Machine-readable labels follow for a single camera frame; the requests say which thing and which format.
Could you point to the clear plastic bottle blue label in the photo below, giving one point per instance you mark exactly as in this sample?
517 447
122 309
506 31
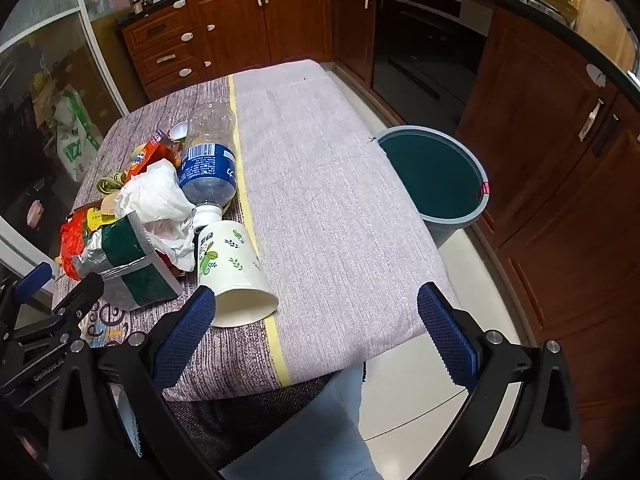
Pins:
207 165

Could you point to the yellow-green wrapper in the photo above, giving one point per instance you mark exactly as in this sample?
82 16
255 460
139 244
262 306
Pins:
111 183

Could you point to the wooden double door cabinet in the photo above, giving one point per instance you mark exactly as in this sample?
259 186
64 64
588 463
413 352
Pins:
295 25

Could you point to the dark woven cloth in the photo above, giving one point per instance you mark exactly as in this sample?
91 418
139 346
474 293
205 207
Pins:
220 425

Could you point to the person's leg in jeans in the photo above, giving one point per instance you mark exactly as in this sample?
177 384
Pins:
310 435

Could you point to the orange snack packet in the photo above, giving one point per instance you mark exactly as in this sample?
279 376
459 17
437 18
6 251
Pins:
145 155

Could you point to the white tissue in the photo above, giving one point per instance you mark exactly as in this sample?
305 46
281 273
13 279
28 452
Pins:
155 195

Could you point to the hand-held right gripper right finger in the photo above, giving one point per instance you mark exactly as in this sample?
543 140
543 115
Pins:
447 335

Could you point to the white green rice bag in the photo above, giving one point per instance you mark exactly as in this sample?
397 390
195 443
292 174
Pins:
75 135

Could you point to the green silver snack packet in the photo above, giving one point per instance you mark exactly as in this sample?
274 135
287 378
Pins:
125 252

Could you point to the wooden drawer unit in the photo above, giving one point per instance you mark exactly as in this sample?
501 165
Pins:
150 67

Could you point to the narrow wooden cabinet door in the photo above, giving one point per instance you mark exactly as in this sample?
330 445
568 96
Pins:
352 35

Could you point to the glass sliding door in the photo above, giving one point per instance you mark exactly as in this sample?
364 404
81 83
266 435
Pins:
55 60

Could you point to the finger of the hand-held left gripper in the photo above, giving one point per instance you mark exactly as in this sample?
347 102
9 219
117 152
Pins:
82 297
32 280

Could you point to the black oven door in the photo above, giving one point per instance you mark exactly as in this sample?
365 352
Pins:
420 70

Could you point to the leaf print paper cup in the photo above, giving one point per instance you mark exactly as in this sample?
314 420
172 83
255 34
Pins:
227 260

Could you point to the pink white packet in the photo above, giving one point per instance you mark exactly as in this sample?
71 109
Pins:
34 212

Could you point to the yellow snack packet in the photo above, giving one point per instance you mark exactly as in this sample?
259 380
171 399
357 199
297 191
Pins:
100 210

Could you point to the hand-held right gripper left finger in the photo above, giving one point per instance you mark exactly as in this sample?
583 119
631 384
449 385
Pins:
182 345

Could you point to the white foil lid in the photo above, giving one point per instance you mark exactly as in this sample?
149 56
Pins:
179 131

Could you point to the large wooden cabinet door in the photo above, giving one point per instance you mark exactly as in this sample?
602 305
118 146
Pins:
550 160

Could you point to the red snack packet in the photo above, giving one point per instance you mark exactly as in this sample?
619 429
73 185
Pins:
72 240

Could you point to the grey-blue plastic bin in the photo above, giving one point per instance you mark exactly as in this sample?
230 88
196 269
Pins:
430 180

